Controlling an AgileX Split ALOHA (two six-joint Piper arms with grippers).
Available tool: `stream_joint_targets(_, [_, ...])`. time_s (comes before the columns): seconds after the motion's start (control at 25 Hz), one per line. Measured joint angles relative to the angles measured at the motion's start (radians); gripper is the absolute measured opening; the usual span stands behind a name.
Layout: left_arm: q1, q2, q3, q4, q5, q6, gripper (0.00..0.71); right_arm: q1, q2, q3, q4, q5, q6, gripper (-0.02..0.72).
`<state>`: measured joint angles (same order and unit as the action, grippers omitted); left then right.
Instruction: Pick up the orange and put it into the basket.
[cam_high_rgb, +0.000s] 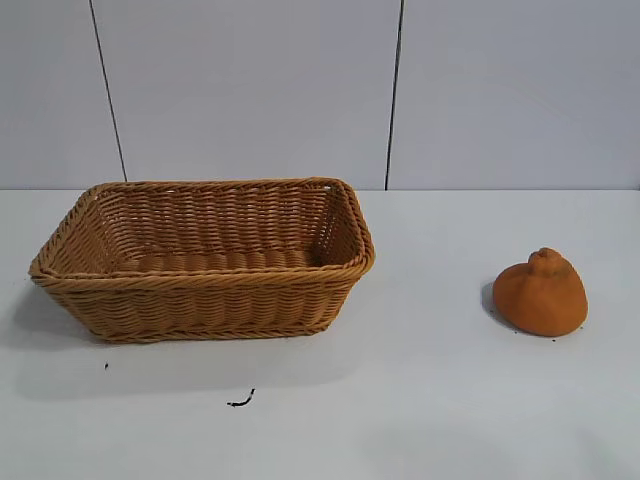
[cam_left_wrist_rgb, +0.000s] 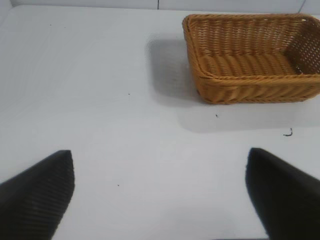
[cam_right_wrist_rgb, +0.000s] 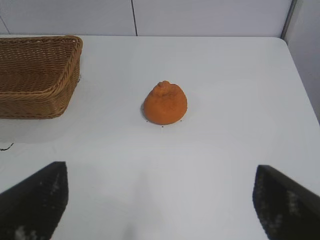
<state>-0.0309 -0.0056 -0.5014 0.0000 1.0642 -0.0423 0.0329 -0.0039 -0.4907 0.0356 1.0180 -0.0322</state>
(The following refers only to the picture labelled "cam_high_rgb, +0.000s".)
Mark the orange bread-like toy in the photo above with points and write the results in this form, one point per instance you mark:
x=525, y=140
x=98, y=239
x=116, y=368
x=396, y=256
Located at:
x=540, y=297

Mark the brown woven wicker basket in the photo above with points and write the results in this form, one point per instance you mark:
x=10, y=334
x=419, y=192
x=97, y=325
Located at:
x=210, y=295

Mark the small black curved debris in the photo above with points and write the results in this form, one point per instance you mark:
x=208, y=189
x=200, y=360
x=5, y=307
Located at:
x=242, y=400

